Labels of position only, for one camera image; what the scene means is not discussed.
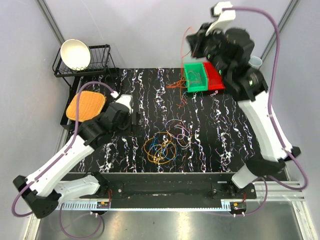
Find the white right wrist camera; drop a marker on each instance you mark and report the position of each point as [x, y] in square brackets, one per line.
[224, 17]

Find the white bowl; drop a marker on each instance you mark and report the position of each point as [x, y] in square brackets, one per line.
[75, 54]

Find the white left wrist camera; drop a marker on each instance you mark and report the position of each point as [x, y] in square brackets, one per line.
[124, 99]

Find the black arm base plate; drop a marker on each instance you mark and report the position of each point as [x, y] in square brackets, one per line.
[173, 190]

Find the light blue mug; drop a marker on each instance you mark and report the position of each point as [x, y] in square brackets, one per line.
[255, 62]

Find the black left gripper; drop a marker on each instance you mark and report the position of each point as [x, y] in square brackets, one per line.
[136, 129]

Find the white slotted cable duct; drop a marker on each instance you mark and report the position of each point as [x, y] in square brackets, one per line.
[85, 205]

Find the red plastic bin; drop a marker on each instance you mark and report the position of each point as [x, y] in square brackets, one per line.
[214, 78]

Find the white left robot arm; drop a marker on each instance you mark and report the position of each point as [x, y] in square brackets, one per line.
[43, 191]

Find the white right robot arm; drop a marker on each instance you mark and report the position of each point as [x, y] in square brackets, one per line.
[250, 90]

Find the black marble pattern mat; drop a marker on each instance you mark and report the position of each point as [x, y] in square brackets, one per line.
[219, 136]

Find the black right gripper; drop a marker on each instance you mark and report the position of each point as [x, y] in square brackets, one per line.
[196, 40]

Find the black wire dish rack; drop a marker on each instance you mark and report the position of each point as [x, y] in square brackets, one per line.
[101, 65]

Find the orange woven basket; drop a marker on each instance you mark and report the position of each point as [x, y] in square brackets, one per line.
[90, 105]

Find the left green plastic bin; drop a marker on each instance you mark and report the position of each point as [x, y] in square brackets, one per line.
[195, 77]

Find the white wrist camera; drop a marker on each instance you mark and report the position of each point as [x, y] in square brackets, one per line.
[124, 99]
[224, 17]

